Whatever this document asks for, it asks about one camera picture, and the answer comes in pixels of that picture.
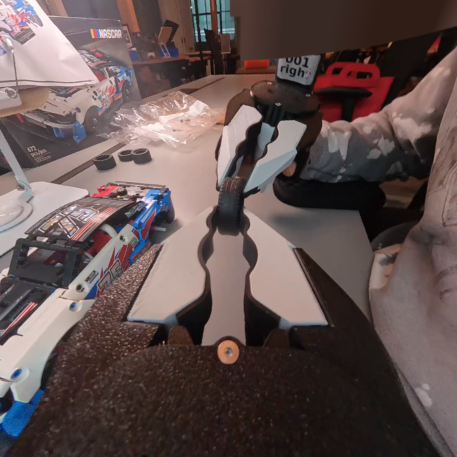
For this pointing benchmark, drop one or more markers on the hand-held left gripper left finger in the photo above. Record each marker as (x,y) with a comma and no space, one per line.
(167,285)

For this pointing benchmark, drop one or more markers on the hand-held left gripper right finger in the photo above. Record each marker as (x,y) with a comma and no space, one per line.
(285,285)

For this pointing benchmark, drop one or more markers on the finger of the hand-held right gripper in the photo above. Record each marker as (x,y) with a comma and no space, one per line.
(234,142)
(282,150)

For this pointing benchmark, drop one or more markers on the black toy car tire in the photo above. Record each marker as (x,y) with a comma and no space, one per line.
(231,203)

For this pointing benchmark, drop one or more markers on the person's right forearm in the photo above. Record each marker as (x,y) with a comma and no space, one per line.
(375,142)

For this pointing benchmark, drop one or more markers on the person's right hand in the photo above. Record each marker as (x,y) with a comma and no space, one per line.
(288,170)

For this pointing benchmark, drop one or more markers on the orange plastic bin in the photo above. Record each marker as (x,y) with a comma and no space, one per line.
(260,64)

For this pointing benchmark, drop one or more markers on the red plastic carrier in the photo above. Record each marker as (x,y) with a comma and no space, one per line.
(357,92)

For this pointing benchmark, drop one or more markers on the clear plastic bags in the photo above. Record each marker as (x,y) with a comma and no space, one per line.
(164,121)

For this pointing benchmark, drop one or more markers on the black toy wheel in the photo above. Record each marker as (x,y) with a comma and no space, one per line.
(141,156)
(125,155)

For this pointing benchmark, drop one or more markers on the toy brick race car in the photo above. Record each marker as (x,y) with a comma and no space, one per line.
(71,250)

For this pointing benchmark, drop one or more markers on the window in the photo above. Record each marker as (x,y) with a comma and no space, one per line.
(210,21)

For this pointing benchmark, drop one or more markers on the black rimless toy tire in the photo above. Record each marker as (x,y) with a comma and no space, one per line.
(104,162)

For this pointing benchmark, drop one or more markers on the person's grey patterned sweatshirt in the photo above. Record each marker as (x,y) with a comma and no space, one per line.
(421,303)

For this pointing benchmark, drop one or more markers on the white book stand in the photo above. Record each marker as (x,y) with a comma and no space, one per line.
(53,200)

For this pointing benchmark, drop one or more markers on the toy car box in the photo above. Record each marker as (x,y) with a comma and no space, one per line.
(107,71)

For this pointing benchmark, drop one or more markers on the open instruction booklet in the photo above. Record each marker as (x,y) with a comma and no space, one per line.
(43,53)

